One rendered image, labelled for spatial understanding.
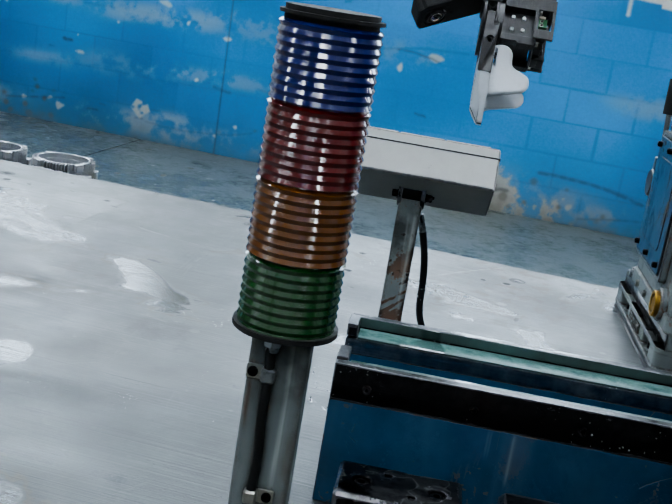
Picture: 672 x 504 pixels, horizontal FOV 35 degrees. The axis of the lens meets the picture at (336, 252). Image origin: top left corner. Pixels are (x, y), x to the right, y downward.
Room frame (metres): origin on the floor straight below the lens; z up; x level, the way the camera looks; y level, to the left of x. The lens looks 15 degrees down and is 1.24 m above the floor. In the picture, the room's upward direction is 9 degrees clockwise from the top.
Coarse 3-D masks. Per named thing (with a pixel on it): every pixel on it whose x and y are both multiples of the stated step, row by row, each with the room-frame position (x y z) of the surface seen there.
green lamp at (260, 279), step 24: (264, 264) 0.58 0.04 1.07; (264, 288) 0.58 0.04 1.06; (288, 288) 0.57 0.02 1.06; (312, 288) 0.57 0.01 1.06; (336, 288) 0.59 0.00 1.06; (240, 312) 0.59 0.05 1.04; (264, 312) 0.57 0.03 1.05; (288, 312) 0.57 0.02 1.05; (312, 312) 0.58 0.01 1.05; (336, 312) 0.60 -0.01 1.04; (288, 336) 0.57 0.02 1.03; (312, 336) 0.58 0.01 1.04
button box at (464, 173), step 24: (384, 144) 1.12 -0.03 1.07; (408, 144) 1.12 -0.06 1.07; (432, 144) 1.12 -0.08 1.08; (456, 144) 1.12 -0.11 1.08; (384, 168) 1.10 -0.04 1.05; (408, 168) 1.11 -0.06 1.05; (432, 168) 1.11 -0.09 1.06; (456, 168) 1.11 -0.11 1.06; (480, 168) 1.11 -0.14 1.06; (360, 192) 1.16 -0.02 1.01; (384, 192) 1.14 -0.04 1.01; (432, 192) 1.12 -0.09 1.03; (456, 192) 1.11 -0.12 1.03; (480, 192) 1.10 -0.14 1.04
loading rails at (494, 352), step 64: (384, 320) 0.96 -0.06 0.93; (384, 384) 0.82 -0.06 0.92; (448, 384) 0.82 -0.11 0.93; (512, 384) 0.92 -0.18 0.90; (576, 384) 0.91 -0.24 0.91; (640, 384) 0.93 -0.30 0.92; (384, 448) 0.82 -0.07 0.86; (448, 448) 0.82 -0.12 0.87; (512, 448) 0.82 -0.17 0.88; (576, 448) 0.81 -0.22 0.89; (640, 448) 0.81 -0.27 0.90
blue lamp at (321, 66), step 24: (288, 24) 0.58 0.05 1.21; (312, 24) 0.57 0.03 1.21; (288, 48) 0.58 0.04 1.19; (312, 48) 0.57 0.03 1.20; (336, 48) 0.57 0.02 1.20; (360, 48) 0.58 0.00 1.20; (288, 72) 0.58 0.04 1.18; (312, 72) 0.57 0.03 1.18; (336, 72) 0.57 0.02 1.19; (360, 72) 0.58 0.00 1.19; (288, 96) 0.58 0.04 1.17; (312, 96) 0.57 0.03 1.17; (336, 96) 0.57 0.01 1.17; (360, 96) 0.58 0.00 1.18
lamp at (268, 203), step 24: (264, 192) 0.58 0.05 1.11; (288, 192) 0.57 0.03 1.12; (312, 192) 0.57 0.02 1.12; (264, 216) 0.58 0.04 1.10; (288, 216) 0.57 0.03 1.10; (312, 216) 0.57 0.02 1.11; (336, 216) 0.58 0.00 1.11; (264, 240) 0.58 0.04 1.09; (288, 240) 0.57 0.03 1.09; (312, 240) 0.57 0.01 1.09; (336, 240) 0.58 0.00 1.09; (288, 264) 0.57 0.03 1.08; (312, 264) 0.57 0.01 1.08; (336, 264) 0.58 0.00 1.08
